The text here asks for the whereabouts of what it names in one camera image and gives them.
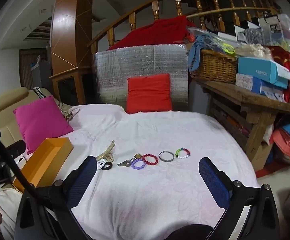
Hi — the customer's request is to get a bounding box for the gold hair claw clip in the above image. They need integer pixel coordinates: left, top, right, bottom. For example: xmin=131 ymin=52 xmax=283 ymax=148
xmin=95 ymin=141 xmax=116 ymax=163

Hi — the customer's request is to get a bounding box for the purple bead bracelet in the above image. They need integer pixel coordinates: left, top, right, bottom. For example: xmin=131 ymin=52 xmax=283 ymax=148
xmin=131 ymin=159 xmax=146 ymax=170

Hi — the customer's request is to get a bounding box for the grey cabinet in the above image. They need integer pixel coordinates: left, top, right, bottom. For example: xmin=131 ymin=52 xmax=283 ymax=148
xmin=31 ymin=60 xmax=52 ymax=88

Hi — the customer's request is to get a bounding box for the multicolour bead bracelet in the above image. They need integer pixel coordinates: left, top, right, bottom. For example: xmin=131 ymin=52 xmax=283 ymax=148
xmin=175 ymin=148 xmax=190 ymax=159

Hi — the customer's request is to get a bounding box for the wicker basket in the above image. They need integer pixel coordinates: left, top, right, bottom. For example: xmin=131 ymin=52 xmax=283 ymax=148
xmin=190 ymin=49 xmax=238 ymax=84

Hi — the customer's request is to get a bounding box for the white patterned box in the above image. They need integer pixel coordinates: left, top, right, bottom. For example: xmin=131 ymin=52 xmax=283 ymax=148
xmin=235 ymin=73 xmax=285 ymax=103

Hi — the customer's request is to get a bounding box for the blue cloth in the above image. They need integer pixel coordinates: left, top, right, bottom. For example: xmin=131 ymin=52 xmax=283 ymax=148
xmin=187 ymin=35 xmax=225 ymax=72

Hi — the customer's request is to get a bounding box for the red bead bracelet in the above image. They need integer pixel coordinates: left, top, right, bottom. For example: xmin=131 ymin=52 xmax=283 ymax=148
xmin=142 ymin=154 xmax=158 ymax=166

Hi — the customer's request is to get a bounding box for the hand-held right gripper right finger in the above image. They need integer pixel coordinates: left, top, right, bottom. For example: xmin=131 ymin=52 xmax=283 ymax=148
xmin=198 ymin=157 xmax=280 ymax=240

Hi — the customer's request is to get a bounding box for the grey hair clip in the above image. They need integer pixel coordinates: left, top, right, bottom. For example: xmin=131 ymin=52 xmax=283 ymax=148
xmin=117 ymin=158 xmax=133 ymax=167

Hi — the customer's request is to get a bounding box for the beige leather sofa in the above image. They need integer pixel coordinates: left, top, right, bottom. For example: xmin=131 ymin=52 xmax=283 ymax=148
xmin=0 ymin=87 xmax=70 ymax=188

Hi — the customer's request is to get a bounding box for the red floor mat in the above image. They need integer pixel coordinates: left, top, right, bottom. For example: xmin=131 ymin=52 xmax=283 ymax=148
xmin=256 ymin=162 xmax=290 ymax=178

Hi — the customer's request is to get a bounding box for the silver bangle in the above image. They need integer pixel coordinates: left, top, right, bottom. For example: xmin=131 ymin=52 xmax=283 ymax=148
xmin=159 ymin=151 xmax=174 ymax=162

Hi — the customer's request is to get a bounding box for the stack of folded cloths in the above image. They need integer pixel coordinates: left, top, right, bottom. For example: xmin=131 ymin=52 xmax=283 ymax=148
xmin=270 ymin=116 xmax=290 ymax=163

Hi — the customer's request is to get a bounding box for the red blanket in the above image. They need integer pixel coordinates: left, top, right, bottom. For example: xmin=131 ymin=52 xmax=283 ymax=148
xmin=107 ymin=15 xmax=195 ymax=51

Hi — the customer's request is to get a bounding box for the orange cardboard box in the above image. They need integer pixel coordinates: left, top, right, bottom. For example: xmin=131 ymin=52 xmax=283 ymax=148
xmin=12 ymin=137 xmax=74 ymax=193

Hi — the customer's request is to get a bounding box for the clear plastic storage bin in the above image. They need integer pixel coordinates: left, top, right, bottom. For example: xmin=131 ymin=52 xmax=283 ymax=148
xmin=258 ymin=14 xmax=290 ymax=47

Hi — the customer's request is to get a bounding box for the black cable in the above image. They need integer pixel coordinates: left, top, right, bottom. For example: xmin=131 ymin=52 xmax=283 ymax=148
xmin=0 ymin=125 xmax=35 ymax=193

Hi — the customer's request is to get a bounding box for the silver insulation mat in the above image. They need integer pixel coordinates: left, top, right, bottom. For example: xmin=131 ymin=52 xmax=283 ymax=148
xmin=92 ymin=44 xmax=189 ymax=112

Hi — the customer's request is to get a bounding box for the light blue shoebox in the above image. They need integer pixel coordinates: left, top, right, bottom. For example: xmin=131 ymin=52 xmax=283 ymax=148
xmin=237 ymin=56 xmax=290 ymax=89

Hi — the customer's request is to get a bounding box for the wooden table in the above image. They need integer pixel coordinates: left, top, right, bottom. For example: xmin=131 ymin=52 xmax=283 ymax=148
xmin=193 ymin=76 xmax=290 ymax=164

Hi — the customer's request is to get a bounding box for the wooden column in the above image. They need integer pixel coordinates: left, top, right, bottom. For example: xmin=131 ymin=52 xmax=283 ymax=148
xmin=50 ymin=0 xmax=95 ymax=68

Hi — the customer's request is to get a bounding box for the red patterned cloth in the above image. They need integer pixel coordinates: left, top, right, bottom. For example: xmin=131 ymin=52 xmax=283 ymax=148
xmin=267 ymin=45 xmax=290 ymax=103

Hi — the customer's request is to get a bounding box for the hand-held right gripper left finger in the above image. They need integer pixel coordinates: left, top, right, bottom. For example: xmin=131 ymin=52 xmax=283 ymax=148
xmin=14 ymin=156 xmax=98 ymax=240

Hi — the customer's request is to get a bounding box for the clear plastic bag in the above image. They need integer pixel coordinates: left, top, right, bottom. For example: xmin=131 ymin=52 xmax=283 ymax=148
xmin=188 ymin=27 xmax=235 ymax=55

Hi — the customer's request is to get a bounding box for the pink pillow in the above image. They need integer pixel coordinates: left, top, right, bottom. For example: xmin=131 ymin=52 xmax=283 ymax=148
xmin=13 ymin=95 xmax=74 ymax=155

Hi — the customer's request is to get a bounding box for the red pillow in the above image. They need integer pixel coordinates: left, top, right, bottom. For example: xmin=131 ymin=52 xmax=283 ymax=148
xmin=126 ymin=73 xmax=173 ymax=114

